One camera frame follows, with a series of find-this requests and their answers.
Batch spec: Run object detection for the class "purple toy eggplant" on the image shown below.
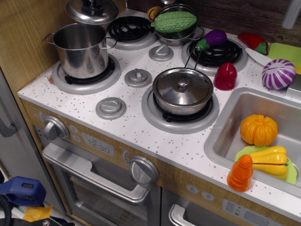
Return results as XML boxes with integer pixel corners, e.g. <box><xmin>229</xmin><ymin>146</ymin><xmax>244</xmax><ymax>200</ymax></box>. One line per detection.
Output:
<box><xmin>195</xmin><ymin>29</ymin><xmax>227</xmax><ymax>52</ymax></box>

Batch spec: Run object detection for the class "yellow toy banana bunch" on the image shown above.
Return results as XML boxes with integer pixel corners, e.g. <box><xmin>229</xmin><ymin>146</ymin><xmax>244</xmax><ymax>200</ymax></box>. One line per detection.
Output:
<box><xmin>249</xmin><ymin>146</ymin><xmax>288</xmax><ymax>179</ymax></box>

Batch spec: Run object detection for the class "orange toy pumpkin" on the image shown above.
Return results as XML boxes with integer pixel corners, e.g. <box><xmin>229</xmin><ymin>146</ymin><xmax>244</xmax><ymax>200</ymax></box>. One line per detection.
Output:
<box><xmin>240</xmin><ymin>114</ymin><xmax>278</xmax><ymax>146</ymax></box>

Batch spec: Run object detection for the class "green toy bitter gourd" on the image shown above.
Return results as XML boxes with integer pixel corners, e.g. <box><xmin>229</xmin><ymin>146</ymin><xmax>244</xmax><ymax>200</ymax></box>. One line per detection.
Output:
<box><xmin>150</xmin><ymin>11</ymin><xmax>198</xmax><ymax>33</ymax></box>

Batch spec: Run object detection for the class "back left burner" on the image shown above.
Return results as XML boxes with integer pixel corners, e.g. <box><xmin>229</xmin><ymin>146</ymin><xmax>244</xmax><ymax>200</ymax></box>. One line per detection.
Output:
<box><xmin>105</xmin><ymin>16</ymin><xmax>158</xmax><ymax>50</ymax></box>

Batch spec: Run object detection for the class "orange toy carrot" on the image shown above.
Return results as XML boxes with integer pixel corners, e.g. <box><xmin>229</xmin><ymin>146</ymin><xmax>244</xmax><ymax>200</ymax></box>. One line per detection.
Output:
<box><xmin>227</xmin><ymin>154</ymin><xmax>253</xmax><ymax>192</ymax></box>

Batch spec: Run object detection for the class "right oven dial knob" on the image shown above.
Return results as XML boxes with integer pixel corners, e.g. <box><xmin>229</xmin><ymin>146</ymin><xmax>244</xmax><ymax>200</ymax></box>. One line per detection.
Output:
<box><xmin>129</xmin><ymin>155</ymin><xmax>159</xmax><ymax>185</ymax></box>

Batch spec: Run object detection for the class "oven clock display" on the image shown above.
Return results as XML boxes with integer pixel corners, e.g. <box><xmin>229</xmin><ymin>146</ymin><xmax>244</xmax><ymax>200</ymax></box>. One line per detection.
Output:
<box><xmin>81</xmin><ymin>132</ymin><xmax>115</xmax><ymax>157</ymax></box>

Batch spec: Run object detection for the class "yellow paper scrap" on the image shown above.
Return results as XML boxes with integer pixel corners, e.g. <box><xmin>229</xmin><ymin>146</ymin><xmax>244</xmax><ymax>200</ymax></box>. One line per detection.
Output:
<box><xmin>23</xmin><ymin>205</ymin><xmax>53</xmax><ymax>222</ymax></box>

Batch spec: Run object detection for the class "left oven dial knob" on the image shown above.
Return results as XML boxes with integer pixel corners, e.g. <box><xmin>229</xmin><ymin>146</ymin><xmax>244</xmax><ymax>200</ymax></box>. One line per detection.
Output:
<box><xmin>43</xmin><ymin>115</ymin><xmax>69</xmax><ymax>141</ymax></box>

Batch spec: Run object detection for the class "light green toy plate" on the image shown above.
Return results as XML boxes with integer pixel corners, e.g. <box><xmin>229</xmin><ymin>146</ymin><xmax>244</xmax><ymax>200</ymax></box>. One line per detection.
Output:
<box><xmin>235</xmin><ymin>145</ymin><xmax>297</xmax><ymax>185</ymax></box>

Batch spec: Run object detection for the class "blue clamp tool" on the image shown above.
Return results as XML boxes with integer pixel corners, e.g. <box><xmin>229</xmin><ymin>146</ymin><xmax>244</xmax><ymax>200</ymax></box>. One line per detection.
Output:
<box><xmin>0</xmin><ymin>176</ymin><xmax>47</xmax><ymax>207</ymax></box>

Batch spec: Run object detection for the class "steel bowl pot at back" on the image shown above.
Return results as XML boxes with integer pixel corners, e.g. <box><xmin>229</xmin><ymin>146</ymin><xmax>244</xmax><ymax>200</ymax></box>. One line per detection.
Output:
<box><xmin>153</xmin><ymin>4</ymin><xmax>204</xmax><ymax>46</ymax></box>

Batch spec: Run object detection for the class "steel pot lid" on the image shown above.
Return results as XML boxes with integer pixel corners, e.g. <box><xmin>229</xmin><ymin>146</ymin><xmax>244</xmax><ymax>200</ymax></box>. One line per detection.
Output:
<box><xmin>66</xmin><ymin>0</ymin><xmax>119</xmax><ymax>24</ymax></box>

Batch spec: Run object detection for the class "back right burner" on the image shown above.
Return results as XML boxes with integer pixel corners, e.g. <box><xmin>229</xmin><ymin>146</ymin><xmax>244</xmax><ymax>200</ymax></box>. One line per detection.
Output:
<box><xmin>181</xmin><ymin>39</ymin><xmax>248</xmax><ymax>77</ymax></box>

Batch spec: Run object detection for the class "steel saucepan with lid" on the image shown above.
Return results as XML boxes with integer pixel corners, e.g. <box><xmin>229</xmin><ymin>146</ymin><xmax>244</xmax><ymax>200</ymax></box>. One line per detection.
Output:
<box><xmin>152</xmin><ymin>48</ymin><xmax>214</xmax><ymax>116</ymax></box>

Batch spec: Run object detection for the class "grey toy sink basin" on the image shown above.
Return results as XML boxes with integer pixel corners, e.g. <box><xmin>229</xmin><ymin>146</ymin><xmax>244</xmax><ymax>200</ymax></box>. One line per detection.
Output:
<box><xmin>204</xmin><ymin>88</ymin><xmax>301</xmax><ymax>197</ymax></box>

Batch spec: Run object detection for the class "tall steel stock pot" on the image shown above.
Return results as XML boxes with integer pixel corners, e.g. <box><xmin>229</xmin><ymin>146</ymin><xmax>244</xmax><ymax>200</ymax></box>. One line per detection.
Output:
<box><xmin>44</xmin><ymin>23</ymin><xmax>109</xmax><ymax>79</ymax></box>

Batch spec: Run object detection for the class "purple white toy onion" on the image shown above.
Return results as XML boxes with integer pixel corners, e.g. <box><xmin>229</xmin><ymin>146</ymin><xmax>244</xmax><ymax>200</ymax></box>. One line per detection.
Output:
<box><xmin>262</xmin><ymin>59</ymin><xmax>296</xmax><ymax>90</ymax></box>

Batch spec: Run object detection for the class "grey oven door handle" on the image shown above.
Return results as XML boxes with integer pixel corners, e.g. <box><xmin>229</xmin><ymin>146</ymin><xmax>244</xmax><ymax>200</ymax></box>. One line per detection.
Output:
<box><xmin>43</xmin><ymin>143</ymin><xmax>149</xmax><ymax>205</ymax></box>

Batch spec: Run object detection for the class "grey dishwasher door handle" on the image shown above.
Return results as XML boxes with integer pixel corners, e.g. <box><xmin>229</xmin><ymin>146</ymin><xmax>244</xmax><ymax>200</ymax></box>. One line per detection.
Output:
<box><xmin>168</xmin><ymin>204</ymin><xmax>195</xmax><ymax>226</ymax></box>

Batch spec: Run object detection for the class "white toy knife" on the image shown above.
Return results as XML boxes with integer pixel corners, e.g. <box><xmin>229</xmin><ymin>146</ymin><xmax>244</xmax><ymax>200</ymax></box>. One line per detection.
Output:
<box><xmin>245</xmin><ymin>48</ymin><xmax>273</xmax><ymax>66</ymax></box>

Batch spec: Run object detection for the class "grey faucet pipe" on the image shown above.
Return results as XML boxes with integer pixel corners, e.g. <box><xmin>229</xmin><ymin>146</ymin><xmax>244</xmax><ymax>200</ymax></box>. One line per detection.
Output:
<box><xmin>281</xmin><ymin>0</ymin><xmax>301</xmax><ymax>29</ymax></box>

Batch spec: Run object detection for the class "front right burner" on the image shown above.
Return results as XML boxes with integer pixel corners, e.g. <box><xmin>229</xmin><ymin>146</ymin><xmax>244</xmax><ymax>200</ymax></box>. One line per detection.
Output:
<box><xmin>141</xmin><ymin>87</ymin><xmax>219</xmax><ymax>134</ymax></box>

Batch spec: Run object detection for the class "grey stove knob middle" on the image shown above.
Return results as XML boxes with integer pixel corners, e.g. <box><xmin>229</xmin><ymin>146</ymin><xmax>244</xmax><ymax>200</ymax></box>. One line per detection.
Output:
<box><xmin>125</xmin><ymin>68</ymin><xmax>152</xmax><ymax>88</ymax></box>

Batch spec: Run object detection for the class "front left burner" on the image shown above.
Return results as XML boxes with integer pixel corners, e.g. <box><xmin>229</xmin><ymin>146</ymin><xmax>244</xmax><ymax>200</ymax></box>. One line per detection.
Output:
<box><xmin>52</xmin><ymin>55</ymin><xmax>121</xmax><ymax>95</ymax></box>

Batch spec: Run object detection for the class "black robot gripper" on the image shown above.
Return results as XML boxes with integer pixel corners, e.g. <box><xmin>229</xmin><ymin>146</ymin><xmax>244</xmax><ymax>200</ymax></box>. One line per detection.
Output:
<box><xmin>83</xmin><ymin>0</ymin><xmax>103</xmax><ymax>7</ymax></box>

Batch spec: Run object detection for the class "small steel pan lid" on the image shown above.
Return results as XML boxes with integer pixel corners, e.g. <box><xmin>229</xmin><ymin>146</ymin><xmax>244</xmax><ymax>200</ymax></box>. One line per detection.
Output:
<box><xmin>153</xmin><ymin>68</ymin><xmax>213</xmax><ymax>106</ymax></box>

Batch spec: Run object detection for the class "grey stove knob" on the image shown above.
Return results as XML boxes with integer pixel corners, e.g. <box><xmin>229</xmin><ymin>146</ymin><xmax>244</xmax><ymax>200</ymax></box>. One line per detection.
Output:
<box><xmin>125</xmin><ymin>68</ymin><xmax>152</xmax><ymax>88</ymax></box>
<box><xmin>95</xmin><ymin>97</ymin><xmax>127</xmax><ymax>120</ymax></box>
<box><xmin>149</xmin><ymin>44</ymin><xmax>174</xmax><ymax>62</ymax></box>

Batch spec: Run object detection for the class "grey fridge door handle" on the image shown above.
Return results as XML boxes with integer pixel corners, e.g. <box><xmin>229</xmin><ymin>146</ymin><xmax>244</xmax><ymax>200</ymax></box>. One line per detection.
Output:
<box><xmin>0</xmin><ymin>118</ymin><xmax>18</xmax><ymax>138</ymax></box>

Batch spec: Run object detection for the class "red toy pepper half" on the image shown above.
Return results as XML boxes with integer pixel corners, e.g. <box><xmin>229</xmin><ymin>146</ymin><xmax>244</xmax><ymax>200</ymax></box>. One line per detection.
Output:
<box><xmin>213</xmin><ymin>62</ymin><xmax>238</xmax><ymax>91</ymax></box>

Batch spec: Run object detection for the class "green toy cutting board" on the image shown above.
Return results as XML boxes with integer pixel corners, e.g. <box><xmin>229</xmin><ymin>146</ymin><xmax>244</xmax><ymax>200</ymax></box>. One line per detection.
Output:
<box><xmin>267</xmin><ymin>42</ymin><xmax>301</xmax><ymax>67</ymax></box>

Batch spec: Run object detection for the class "yellow toy fruit at back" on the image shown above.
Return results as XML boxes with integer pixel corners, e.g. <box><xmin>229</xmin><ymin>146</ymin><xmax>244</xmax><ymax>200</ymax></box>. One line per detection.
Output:
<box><xmin>147</xmin><ymin>6</ymin><xmax>162</xmax><ymax>19</ymax></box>

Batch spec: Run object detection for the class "oven dial knob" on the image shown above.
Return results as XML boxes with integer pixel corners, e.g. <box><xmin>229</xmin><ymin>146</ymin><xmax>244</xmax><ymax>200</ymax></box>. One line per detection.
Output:
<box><xmin>129</xmin><ymin>155</ymin><xmax>159</xmax><ymax>185</ymax></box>
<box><xmin>43</xmin><ymin>115</ymin><xmax>69</xmax><ymax>141</ymax></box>

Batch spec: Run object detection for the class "burner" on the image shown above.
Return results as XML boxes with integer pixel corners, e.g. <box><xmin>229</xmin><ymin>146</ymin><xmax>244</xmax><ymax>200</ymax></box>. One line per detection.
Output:
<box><xmin>105</xmin><ymin>16</ymin><xmax>158</xmax><ymax>50</ymax></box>
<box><xmin>141</xmin><ymin>87</ymin><xmax>219</xmax><ymax>134</ymax></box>
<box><xmin>52</xmin><ymin>55</ymin><xmax>121</xmax><ymax>95</ymax></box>
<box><xmin>181</xmin><ymin>39</ymin><xmax>248</xmax><ymax>77</ymax></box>

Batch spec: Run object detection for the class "grey stove knob front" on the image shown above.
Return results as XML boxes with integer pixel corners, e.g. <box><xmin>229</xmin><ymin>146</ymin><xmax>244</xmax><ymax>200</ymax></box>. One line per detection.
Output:
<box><xmin>95</xmin><ymin>97</ymin><xmax>127</xmax><ymax>120</ymax></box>

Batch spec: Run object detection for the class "grey stove knob back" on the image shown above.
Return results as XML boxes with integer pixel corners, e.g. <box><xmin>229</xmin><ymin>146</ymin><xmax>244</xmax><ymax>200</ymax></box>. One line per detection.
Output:
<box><xmin>149</xmin><ymin>44</ymin><xmax>174</xmax><ymax>62</ymax></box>

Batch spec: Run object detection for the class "red toy chili pepper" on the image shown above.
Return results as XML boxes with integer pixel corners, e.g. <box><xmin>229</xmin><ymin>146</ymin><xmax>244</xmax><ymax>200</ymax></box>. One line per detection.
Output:
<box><xmin>238</xmin><ymin>32</ymin><xmax>269</xmax><ymax>55</ymax></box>

